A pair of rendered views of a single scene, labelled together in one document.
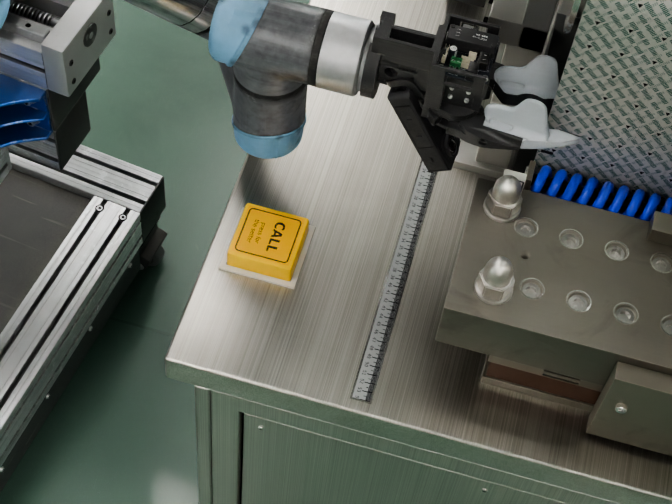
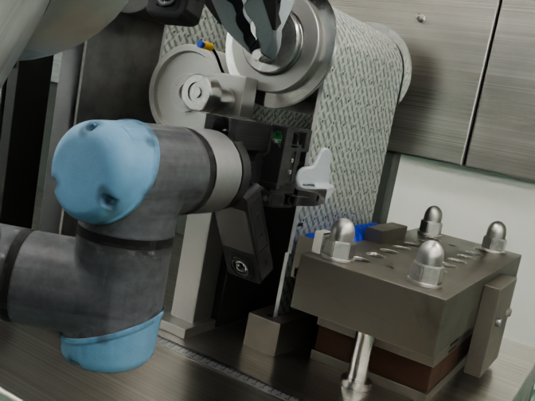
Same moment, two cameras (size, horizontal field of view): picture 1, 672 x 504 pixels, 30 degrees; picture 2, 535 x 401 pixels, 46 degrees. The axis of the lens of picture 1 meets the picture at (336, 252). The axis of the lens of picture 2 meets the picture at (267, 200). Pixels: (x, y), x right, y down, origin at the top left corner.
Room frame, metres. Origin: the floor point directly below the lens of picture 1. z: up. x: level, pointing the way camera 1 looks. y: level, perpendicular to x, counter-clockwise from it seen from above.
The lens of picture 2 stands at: (0.58, 0.51, 1.18)
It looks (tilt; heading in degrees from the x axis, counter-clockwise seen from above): 8 degrees down; 291
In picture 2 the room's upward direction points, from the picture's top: 10 degrees clockwise
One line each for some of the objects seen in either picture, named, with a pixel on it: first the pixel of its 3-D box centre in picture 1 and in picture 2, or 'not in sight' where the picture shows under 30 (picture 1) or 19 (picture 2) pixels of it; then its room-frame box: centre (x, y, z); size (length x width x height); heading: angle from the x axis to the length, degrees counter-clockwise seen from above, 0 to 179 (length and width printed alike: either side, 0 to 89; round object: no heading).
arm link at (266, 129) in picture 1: (265, 92); (95, 290); (0.87, 0.09, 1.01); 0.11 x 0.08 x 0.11; 22
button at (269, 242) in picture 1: (268, 241); not in sight; (0.75, 0.07, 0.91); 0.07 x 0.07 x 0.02; 81
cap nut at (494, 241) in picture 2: not in sight; (495, 235); (0.60, -0.47, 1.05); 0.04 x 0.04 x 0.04
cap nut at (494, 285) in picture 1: (497, 275); (428, 262); (0.65, -0.15, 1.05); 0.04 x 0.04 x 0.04
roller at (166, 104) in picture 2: not in sight; (240, 102); (0.97, -0.32, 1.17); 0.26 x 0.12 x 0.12; 81
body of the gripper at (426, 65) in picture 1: (431, 69); (248, 164); (0.83, -0.07, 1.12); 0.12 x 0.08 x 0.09; 81
